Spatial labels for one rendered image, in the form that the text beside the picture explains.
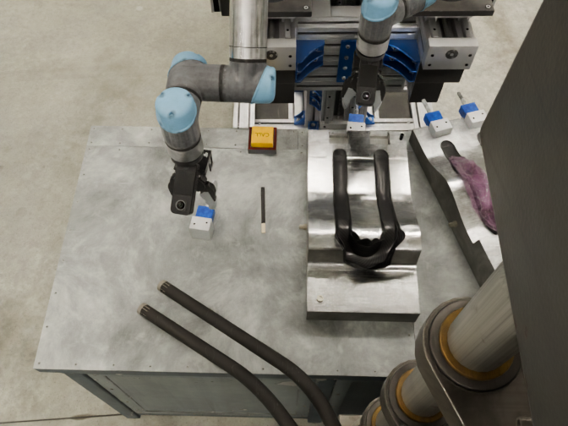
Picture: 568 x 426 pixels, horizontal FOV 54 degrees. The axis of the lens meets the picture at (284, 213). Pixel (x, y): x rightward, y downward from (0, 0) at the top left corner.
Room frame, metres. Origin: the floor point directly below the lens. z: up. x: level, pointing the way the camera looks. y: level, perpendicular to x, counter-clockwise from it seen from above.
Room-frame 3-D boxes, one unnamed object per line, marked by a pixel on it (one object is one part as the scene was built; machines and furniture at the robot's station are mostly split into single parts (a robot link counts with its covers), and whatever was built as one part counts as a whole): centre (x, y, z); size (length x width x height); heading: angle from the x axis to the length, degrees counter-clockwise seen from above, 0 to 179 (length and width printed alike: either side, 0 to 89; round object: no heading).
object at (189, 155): (0.70, 0.21, 1.15); 0.08 x 0.08 x 0.05
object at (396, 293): (0.68, -0.19, 0.87); 0.50 x 0.26 x 0.14; 179
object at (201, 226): (0.71, 0.20, 0.83); 0.13 x 0.05 x 0.05; 171
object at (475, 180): (0.76, -0.54, 0.90); 0.26 x 0.18 x 0.08; 16
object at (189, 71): (0.80, 0.18, 1.22); 0.11 x 0.11 x 0.08; 87
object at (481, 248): (0.76, -0.55, 0.86); 0.50 x 0.26 x 0.11; 16
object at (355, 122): (1.02, -0.21, 0.83); 0.13 x 0.05 x 0.05; 173
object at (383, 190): (0.70, -0.20, 0.92); 0.35 x 0.16 x 0.09; 179
